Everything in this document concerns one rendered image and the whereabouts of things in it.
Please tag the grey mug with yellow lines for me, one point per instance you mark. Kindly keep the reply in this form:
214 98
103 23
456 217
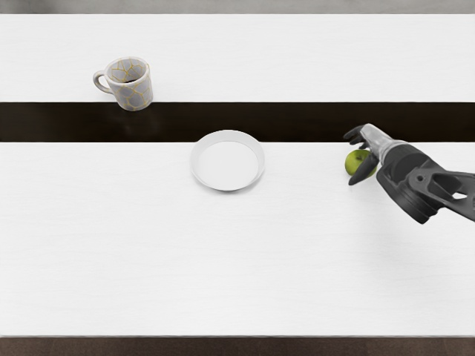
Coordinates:
130 84

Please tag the green apple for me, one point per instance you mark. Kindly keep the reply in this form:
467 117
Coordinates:
354 161

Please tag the white plate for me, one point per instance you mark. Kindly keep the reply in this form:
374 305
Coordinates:
227 160

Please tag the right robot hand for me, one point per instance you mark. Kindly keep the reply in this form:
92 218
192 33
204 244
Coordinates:
374 140

